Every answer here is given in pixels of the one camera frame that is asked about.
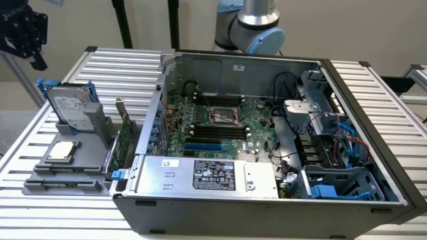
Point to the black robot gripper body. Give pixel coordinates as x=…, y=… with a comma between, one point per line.
x=13, y=17

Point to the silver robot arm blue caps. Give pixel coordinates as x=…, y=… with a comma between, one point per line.
x=248, y=25

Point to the silver hard disk blue caddy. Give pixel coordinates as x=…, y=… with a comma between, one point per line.
x=70, y=107

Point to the metal disk bay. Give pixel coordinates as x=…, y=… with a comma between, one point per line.
x=308, y=112

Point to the black stand pole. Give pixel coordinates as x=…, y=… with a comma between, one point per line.
x=122, y=23
x=173, y=23

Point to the silver CPU chip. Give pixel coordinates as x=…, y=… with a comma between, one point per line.
x=62, y=150

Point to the green graphics card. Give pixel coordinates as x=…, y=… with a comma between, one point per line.
x=124, y=140

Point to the grey parts rack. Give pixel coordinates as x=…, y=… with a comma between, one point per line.
x=82, y=160

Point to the green RAM stick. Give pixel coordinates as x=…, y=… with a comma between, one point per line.
x=56, y=171
x=60, y=185

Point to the black RAM slot bank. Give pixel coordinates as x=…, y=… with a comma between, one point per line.
x=217, y=100
x=220, y=131

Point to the blue case latch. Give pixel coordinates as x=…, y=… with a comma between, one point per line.
x=117, y=175

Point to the CPU socket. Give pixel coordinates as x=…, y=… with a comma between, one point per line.
x=224, y=115

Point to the black expansion slot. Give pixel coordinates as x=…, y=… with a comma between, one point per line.
x=202, y=140

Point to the blue expansion slot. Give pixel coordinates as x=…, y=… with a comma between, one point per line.
x=202, y=147

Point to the green motherboard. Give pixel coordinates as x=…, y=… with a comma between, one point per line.
x=229, y=140

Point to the silver power supply unit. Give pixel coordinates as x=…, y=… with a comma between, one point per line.
x=206, y=176

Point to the black open PC case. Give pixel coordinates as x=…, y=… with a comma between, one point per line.
x=233, y=215

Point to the grey drive cage blue clip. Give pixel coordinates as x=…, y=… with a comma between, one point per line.
x=340, y=183

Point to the aluminium frame post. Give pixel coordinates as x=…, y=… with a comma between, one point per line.
x=21, y=77

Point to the black bracket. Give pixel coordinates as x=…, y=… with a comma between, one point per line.
x=396, y=86

